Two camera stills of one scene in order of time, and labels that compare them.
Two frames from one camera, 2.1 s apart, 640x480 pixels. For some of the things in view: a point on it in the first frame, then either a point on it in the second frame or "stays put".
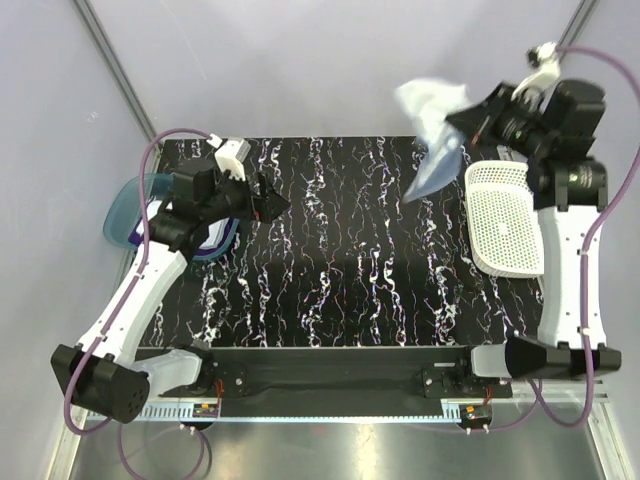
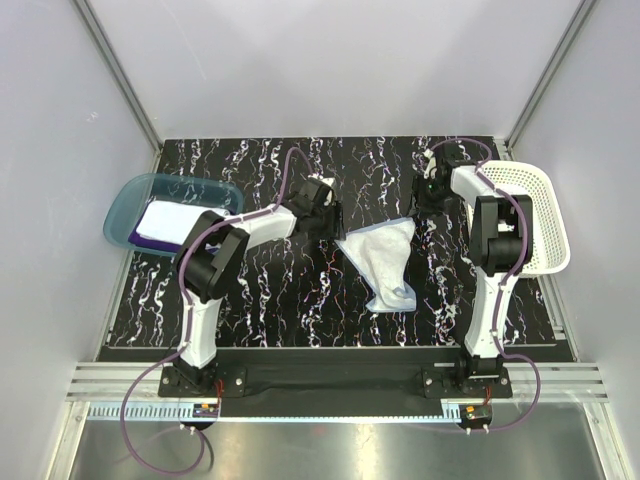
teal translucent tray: (124, 206) stays put
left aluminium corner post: (124, 81) stays put
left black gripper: (267, 205) → (334, 230)
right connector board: (475, 415) stays put
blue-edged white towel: (432, 102) → (380, 253)
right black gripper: (478, 122) → (426, 208)
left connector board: (205, 410) stays put
